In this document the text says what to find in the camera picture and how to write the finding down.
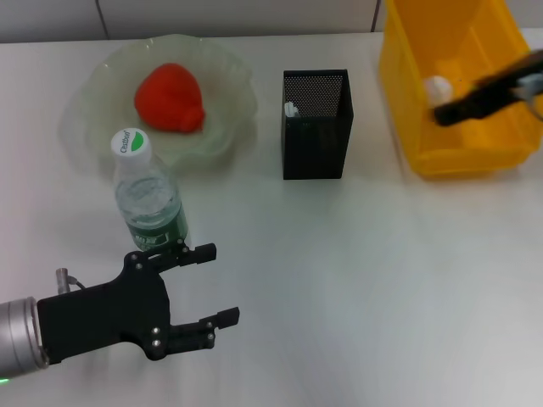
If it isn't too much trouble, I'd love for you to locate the black mesh pen holder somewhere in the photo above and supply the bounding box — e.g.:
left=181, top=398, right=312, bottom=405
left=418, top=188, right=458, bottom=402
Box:
left=282, top=68, right=355, bottom=181

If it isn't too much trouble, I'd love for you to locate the red-orange fruit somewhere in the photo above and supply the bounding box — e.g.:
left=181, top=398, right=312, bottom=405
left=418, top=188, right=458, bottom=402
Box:
left=134, top=62, right=208, bottom=135

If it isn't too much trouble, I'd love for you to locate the yellow plastic bin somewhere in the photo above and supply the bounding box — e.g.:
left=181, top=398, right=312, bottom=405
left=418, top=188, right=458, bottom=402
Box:
left=377, top=0, right=543, bottom=181

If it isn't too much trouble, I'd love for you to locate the clear water bottle green label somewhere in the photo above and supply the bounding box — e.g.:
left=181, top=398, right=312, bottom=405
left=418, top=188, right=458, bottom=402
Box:
left=110, top=128, right=190, bottom=254

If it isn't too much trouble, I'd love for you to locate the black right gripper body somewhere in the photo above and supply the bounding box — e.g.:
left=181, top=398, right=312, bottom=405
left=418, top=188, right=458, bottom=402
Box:
left=474, top=49, right=543, bottom=118

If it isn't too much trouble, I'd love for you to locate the white paper ball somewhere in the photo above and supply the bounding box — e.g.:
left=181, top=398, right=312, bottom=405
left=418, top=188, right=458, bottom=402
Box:
left=423, top=75, right=454, bottom=108

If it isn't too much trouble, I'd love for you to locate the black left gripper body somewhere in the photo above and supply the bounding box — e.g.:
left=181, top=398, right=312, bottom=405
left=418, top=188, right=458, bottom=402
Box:
left=36, top=252, right=171, bottom=365

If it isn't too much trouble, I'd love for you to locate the translucent wavy fruit plate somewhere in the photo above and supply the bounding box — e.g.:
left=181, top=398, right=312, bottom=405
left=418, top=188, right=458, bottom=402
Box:
left=59, top=33, right=260, bottom=175

